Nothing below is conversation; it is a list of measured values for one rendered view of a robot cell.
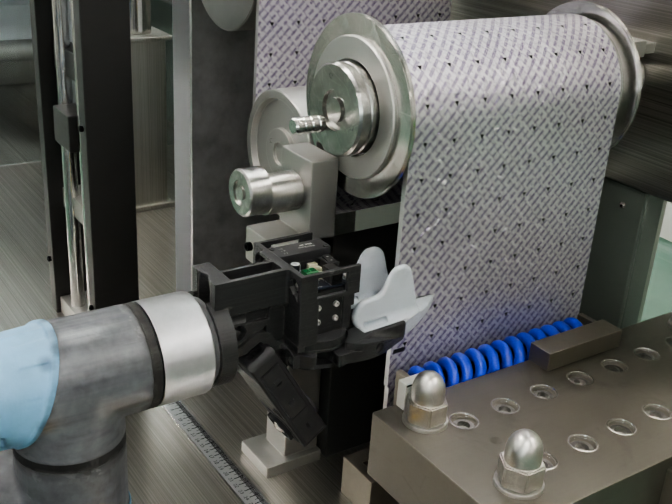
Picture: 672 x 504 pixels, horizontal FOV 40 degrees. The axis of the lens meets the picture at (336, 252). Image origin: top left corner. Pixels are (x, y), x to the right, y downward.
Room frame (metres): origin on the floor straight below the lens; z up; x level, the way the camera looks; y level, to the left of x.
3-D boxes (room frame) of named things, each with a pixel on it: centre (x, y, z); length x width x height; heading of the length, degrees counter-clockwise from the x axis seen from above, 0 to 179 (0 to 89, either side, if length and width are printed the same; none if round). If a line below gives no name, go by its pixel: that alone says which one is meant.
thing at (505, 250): (0.74, -0.15, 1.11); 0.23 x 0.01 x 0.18; 125
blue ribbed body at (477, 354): (0.72, -0.16, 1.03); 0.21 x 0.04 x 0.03; 125
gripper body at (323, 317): (0.61, 0.04, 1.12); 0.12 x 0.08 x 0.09; 125
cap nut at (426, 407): (0.61, -0.08, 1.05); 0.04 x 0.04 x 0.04
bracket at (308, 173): (0.72, 0.04, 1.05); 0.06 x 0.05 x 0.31; 125
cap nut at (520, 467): (0.54, -0.14, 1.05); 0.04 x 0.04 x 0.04
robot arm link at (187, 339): (0.56, 0.11, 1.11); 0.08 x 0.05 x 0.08; 35
